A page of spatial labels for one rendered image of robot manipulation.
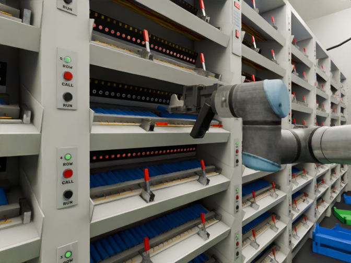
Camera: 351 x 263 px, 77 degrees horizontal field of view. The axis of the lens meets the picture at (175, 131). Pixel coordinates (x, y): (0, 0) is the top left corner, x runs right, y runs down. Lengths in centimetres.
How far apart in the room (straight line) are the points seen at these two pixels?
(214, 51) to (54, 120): 76
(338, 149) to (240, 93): 24
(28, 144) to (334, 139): 61
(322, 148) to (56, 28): 62
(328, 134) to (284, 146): 9
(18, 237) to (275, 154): 55
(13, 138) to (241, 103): 48
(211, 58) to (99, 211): 78
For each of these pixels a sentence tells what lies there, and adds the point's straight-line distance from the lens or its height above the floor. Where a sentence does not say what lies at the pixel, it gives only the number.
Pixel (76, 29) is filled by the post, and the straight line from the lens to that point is 56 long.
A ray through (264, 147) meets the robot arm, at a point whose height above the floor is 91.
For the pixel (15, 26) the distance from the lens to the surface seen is 52.
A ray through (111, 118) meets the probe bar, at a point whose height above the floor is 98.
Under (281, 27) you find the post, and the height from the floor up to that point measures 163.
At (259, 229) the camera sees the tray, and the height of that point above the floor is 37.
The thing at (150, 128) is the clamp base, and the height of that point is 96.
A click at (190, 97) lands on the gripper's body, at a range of 67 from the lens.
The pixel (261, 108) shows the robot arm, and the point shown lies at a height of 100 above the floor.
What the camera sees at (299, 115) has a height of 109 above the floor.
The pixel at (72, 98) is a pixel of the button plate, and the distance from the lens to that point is 51.
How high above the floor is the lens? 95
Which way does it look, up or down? level
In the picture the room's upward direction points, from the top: straight up
